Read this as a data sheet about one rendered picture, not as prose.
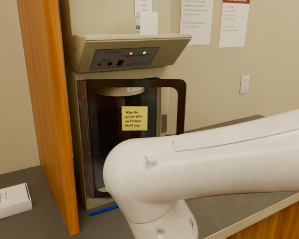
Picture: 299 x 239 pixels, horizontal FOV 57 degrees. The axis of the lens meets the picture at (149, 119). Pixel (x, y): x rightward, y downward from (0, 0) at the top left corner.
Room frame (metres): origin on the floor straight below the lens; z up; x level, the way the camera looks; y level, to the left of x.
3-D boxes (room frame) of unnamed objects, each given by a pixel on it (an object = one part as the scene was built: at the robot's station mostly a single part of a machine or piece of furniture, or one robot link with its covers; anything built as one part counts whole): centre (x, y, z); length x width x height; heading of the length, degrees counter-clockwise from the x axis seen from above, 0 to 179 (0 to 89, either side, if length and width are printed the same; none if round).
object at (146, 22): (0.82, 0.01, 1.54); 0.05 x 0.05 x 0.06; 17
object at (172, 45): (0.80, 0.04, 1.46); 0.32 x 0.11 x 0.10; 121
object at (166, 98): (0.77, 0.05, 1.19); 0.30 x 0.01 x 0.40; 93
